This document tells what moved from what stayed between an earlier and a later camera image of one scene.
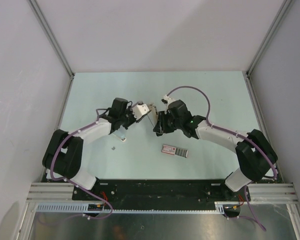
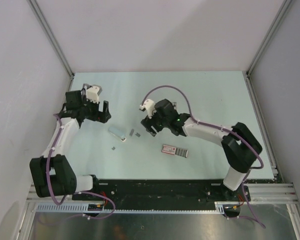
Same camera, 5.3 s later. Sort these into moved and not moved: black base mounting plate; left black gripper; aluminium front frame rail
Moved: left black gripper
Not moved: black base mounting plate; aluminium front frame rail
